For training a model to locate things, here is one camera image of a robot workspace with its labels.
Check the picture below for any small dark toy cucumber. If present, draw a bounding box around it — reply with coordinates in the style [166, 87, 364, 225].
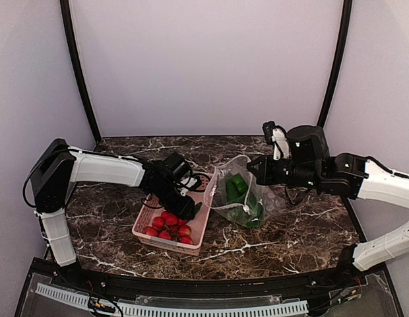
[193, 202, 203, 215]

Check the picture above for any green toy bell pepper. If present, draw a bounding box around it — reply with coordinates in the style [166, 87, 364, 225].
[226, 174, 249, 201]

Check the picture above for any clear zip top bag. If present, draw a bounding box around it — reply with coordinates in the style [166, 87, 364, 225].
[203, 155, 286, 229]

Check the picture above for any toy bok choy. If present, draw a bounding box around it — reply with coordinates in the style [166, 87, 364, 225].
[222, 192, 265, 229]

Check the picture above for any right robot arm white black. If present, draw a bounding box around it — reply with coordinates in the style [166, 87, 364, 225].
[247, 122, 409, 271]

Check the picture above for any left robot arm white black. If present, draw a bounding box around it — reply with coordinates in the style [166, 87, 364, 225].
[23, 139, 196, 267]

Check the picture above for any red toy strawberry bunch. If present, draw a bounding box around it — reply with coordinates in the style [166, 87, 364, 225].
[143, 211, 193, 244]

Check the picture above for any pink plastic basket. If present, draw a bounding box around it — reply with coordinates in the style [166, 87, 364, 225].
[132, 172, 211, 256]

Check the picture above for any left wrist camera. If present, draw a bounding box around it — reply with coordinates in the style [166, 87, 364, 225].
[174, 172, 211, 196]

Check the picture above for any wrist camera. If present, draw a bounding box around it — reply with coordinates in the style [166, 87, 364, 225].
[263, 121, 290, 160]
[174, 172, 211, 196]

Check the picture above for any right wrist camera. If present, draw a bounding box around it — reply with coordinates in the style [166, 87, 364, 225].
[263, 121, 290, 160]

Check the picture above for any black front frame rail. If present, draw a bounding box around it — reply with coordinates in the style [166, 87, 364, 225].
[33, 259, 367, 310]

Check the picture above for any white slotted cable duct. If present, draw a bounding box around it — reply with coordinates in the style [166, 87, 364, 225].
[34, 283, 309, 316]

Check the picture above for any black frame post right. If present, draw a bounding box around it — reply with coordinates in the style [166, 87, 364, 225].
[317, 0, 353, 128]

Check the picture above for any black frame post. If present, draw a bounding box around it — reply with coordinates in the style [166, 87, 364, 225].
[59, 0, 102, 145]
[317, 0, 353, 128]

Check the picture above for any black frame post left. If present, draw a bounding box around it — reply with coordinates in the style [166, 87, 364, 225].
[59, 0, 102, 145]

